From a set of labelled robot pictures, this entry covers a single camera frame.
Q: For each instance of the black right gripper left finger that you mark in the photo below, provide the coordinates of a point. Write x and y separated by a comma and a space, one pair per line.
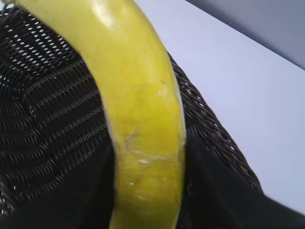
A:
84, 200

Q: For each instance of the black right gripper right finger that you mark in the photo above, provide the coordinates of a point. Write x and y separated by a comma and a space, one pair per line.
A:
214, 198

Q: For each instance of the yellow banana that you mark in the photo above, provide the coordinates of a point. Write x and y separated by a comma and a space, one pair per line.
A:
141, 100

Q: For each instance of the dark brown woven basket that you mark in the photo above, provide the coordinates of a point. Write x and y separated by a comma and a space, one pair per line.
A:
52, 117

